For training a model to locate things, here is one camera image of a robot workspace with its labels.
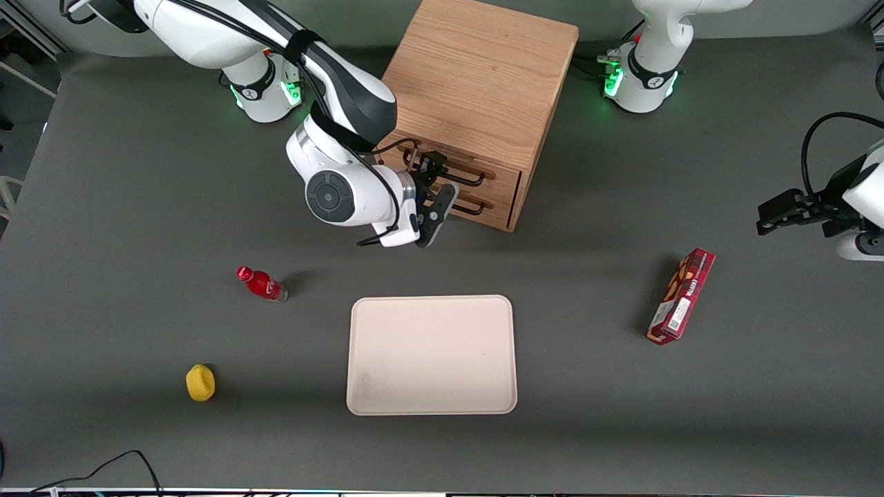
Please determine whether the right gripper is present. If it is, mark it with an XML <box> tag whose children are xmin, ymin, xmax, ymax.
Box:
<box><xmin>372</xmin><ymin>151</ymin><xmax>461</xmax><ymax>249</ymax></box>

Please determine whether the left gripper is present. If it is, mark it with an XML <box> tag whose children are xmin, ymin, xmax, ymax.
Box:
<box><xmin>757</xmin><ymin>140</ymin><xmax>884</xmax><ymax>240</ymax></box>

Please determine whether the wooden drawer cabinet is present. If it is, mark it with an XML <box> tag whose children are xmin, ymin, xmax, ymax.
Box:
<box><xmin>376</xmin><ymin>0</ymin><xmax>580</xmax><ymax>233</ymax></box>

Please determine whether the red cookie box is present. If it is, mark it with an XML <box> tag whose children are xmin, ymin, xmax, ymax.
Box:
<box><xmin>646</xmin><ymin>247</ymin><xmax>716</xmax><ymax>346</ymax></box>

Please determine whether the beige rectangular tray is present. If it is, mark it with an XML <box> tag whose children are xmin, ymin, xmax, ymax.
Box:
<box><xmin>346</xmin><ymin>295</ymin><xmax>518</xmax><ymax>416</ymax></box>

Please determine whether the red plastic bottle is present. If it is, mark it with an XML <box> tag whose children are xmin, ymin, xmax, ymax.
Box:
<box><xmin>236</xmin><ymin>266</ymin><xmax>289</xmax><ymax>303</ymax></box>

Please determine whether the yellow lemon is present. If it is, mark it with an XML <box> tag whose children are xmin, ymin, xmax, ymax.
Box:
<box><xmin>185</xmin><ymin>364</ymin><xmax>216</xmax><ymax>402</ymax></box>

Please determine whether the black looped gripper cable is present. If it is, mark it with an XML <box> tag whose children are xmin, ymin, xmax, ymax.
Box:
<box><xmin>800</xmin><ymin>111</ymin><xmax>884</xmax><ymax>202</ymax></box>

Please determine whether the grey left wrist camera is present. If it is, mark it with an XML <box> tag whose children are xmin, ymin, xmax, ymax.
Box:
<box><xmin>836</xmin><ymin>231</ymin><xmax>884</xmax><ymax>262</ymax></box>

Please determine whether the black left arm base cable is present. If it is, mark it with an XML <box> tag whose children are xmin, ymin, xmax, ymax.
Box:
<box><xmin>571</xmin><ymin>19</ymin><xmax>647</xmax><ymax>78</ymax></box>

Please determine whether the thin black table cable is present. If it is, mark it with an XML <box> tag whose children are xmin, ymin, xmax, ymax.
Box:
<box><xmin>0</xmin><ymin>449</ymin><xmax>164</xmax><ymax>497</ymax></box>

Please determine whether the aluminium frame rail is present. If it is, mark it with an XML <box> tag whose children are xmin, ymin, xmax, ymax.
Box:
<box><xmin>0</xmin><ymin>0</ymin><xmax>70</xmax><ymax>61</ymax></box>

